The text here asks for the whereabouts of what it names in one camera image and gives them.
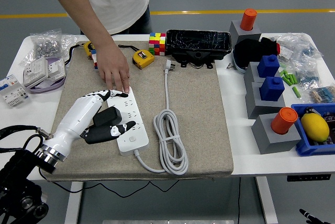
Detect person's right hand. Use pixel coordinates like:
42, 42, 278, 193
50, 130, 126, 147
95, 43, 131, 94

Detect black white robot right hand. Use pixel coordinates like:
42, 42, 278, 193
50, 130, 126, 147
299, 208, 328, 224

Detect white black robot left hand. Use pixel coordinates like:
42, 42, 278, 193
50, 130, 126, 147
41, 89, 137, 156

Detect black plug adapter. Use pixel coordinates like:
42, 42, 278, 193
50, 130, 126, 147
93, 106, 122, 128

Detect white power strip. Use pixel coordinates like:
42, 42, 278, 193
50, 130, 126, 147
107, 86, 150, 156

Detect colourful puzzle cube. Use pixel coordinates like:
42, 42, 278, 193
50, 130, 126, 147
149, 32, 167, 57
91, 48, 100, 73

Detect round yellow tape measure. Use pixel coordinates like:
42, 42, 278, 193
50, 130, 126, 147
64, 41, 96, 65

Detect square yellow tape measure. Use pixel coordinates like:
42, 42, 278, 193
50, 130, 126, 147
118, 44, 155, 70

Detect black table control panel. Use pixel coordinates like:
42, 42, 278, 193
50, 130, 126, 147
286, 173, 332, 182

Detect purple tape roll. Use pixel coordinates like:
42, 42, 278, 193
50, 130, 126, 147
26, 56, 68, 94

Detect white table leg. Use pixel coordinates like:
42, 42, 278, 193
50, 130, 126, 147
255, 176, 278, 224
64, 181, 84, 224

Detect empty clear plastic bag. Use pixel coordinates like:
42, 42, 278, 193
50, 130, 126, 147
60, 34, 80, 52

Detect clear bag metal nuts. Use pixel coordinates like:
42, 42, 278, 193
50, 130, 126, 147
30, 28, 63, 60

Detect white circuit breaker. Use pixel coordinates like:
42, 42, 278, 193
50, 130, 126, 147
0, 74, 30, 108

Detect blue plastic bin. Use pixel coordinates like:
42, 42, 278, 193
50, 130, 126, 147
291, 103, 335, 157

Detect black cracked display unit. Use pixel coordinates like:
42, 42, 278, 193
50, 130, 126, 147
165, 29, 233, 70

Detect grey square holder block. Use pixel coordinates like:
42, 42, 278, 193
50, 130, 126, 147
251, 113, 302, 154
229, 20, 262, 44
243, 61, 283, 85
245, 81, 286, 120

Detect yellow lemon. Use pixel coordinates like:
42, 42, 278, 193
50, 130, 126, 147
300, 113, 330, 142

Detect grey-brown fabric mat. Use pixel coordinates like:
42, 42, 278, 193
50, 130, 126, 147
41, 40, 235, 182

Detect dark circuit boards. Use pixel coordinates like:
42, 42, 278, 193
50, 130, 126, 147
323, 111, 335, 146

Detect orange cylinder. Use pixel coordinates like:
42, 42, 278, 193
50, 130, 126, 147
240, 8, 258, 31
271, 107, 299, 135

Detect clear bag tan resistors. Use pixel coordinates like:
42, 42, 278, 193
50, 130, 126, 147
308, 85, 335, 104

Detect white round dish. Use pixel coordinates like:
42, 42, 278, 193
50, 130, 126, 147
232, 51, 248, 75

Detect blue stepped block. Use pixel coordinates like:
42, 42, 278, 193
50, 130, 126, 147
256, 54, 281, 79
260, 76, 285, 102

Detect black fabric bundle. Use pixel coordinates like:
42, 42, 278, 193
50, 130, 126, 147
233, 37, 280, 69

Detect clear bag blue resistors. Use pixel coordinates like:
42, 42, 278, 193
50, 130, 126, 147
276, 32, 325, 61
284, 58, 321, 87

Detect white wall socket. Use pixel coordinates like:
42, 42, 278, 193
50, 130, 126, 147
46, 58, 66, 82
23, 56, 50, 87

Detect white power strip cord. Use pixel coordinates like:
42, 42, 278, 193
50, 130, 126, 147
133, 60, 189, 175

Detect black hanging cable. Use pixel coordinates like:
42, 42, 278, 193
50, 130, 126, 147
237, 176, 241, 224

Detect thin black adapter cord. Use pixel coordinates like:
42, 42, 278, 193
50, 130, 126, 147
39, 167, 181, 199

